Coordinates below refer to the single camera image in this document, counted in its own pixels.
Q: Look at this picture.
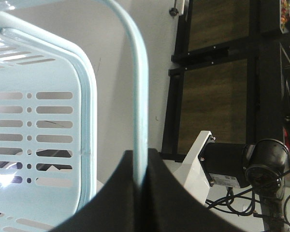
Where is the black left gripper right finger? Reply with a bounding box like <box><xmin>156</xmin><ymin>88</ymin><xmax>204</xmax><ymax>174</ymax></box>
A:
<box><xmin>141</xmin><ymin>148</ymin><xmax>241</xmax><ymax>232</ymax></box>

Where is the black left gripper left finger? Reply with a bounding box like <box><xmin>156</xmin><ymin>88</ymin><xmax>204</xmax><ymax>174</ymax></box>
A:
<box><xmin>51</xmin><ymin>150</ymin><xmax>139</xmax><ymax>232</ymax></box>

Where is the light blue plastic basket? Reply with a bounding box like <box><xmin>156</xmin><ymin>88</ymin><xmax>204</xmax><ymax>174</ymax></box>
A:
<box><xmin>0</xmin><ymin>0</ymin><xmax>148</xmax><ymax>232</ymax></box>

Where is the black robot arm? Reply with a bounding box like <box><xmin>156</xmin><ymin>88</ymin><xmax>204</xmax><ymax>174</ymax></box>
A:
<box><xmin>55</xmin><ymin>139</ymin><xmax>288</xmax><ymax>232</ymax></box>

